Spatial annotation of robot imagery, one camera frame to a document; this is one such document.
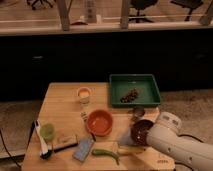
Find dark brown bowl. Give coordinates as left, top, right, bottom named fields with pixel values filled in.
left=130, top=119, right=153, bottom=146

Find orange bowl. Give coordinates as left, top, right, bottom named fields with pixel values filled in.
left=86, top=109, right=113, bottom=136

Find green plastic tray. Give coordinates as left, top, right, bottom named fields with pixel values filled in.
left=109, top=74, right=161, bottom=108

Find black cable right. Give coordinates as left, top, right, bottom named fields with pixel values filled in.
left=173, top=133, right=204, bottom=171

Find small metal cup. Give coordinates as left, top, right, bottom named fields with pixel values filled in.
left=132, top=107, right=145, bottom=122

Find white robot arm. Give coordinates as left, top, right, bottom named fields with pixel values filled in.
left=146, top=112, right=213, bottom=171

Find green chili pepper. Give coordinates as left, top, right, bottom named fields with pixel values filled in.
left=91, top=149, right=119, bottom=165

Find blue sponge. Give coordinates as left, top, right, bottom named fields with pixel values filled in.
left=73, top=138, right=94, bottom=162

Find green cup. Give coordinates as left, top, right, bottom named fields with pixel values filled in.
left=40, top=123, right=55, bottom=141

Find orange cup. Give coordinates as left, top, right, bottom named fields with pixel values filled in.
left=77, top=87, right=91, bottom=104

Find white handled brush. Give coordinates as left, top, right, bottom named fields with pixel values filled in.
left=34, top=120, right=48, bottom=159

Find black handled tool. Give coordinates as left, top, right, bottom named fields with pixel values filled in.
left=40, top=143, right=77, bottom=160

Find dark grape bunch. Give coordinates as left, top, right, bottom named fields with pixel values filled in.
left=120, top=89, right=139, bottom=103

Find black cable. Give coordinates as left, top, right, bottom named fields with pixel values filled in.
left=173, top=133, right=204, bottom=171
left=0, top=121, right=36, bottom=169

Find black cable left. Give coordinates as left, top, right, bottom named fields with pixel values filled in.
left=0, top=121, right=36, bottom=169

